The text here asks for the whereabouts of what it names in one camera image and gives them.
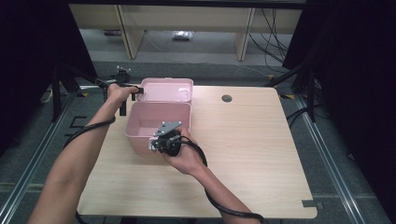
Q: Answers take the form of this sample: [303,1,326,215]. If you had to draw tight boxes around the person's left hand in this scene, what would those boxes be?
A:
[106,83,140,109]

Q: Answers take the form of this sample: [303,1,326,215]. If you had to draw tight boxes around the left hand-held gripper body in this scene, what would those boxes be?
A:
[95,65,132,117]

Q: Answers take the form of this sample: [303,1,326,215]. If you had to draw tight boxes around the pink storage box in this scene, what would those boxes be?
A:
[124,77,194,158]

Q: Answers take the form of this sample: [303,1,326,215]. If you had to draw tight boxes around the clear plastic bag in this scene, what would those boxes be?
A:
[172,30,194,41]

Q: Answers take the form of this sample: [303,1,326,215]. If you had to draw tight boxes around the black floor cables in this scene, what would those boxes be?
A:
[248,8,290,64]

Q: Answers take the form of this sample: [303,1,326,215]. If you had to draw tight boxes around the left hand-held gripper black cable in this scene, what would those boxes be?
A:
[64,116,117,224]

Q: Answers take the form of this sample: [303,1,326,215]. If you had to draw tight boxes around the hand-held gripper black cable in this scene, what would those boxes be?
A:
[155,136,269,224]
[64,116,117,224]

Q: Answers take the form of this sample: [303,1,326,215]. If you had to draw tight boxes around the dark tape patch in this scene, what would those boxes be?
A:
[301,199,325,209]

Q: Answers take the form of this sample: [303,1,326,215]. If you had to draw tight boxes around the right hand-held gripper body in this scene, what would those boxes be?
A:
[149,120,183,158]

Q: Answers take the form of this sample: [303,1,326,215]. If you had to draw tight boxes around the dark curtain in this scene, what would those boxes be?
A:
[0,0,99,157]
[281,0,396,218]

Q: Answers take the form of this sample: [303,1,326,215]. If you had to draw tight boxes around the black metal stand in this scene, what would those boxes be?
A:
[50,63,111,122]
[264,62,317,123]

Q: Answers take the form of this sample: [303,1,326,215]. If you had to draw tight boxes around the person's right hand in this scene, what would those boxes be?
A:
[162,126,208,176]

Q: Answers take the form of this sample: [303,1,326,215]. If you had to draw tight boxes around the aluminium floor rail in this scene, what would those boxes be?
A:
[0,91,78,224]
[293,94,365,224]

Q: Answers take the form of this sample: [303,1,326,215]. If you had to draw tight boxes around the beige wooden shelf unit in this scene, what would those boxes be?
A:
[68,3,303,62]

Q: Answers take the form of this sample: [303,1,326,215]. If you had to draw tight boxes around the right hand-held gripper black cable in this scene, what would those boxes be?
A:
[155,136,269,224]

